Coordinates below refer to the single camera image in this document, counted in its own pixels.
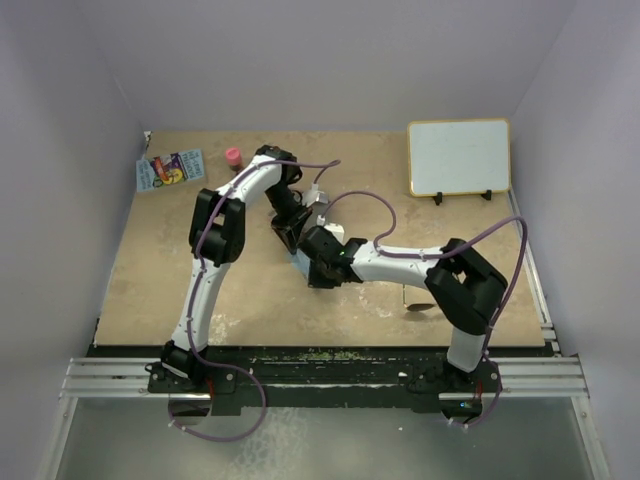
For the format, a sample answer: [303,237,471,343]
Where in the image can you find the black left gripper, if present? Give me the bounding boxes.
[264,183,312,256]

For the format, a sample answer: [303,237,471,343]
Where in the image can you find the blue cleaning cloth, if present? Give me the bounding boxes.
[289,250,311,278]

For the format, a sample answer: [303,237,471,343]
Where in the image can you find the gold aviator sunglasses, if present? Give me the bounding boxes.
[402,285,435,312]

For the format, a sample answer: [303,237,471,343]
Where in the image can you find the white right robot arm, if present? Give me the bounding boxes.
[298,226,508,391]

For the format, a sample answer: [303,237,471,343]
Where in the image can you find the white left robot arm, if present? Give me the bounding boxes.
[160,145,312,392]

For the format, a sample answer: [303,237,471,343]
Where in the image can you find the blue illustrated booklet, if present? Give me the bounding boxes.
[136,149,205,193]

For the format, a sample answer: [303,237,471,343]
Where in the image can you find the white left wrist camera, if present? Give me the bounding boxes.
[302,183,329,207]

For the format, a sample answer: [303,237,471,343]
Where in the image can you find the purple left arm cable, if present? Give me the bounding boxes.
[167,158,342,443]

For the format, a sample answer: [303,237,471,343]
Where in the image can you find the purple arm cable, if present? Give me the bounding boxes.
[167,158,342,443]
[319,192,530,431]

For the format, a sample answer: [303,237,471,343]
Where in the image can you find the small whiteboard wooden frame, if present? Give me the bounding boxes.
[407,118,512,197]

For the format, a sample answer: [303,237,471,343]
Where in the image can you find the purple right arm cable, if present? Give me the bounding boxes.
[319,192,530,431]

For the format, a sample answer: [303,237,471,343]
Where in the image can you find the aluminium frame rail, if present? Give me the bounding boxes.
[59,358,151,399]

